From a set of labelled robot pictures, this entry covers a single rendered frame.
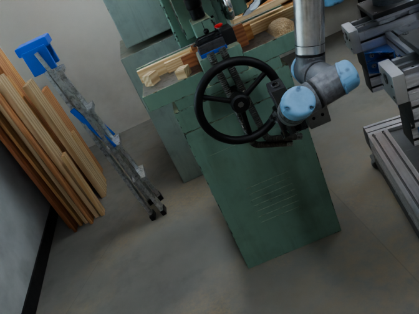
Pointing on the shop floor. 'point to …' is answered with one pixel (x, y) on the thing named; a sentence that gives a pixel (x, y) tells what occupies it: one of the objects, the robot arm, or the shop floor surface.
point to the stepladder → (90, 119)
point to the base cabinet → (265, 188)
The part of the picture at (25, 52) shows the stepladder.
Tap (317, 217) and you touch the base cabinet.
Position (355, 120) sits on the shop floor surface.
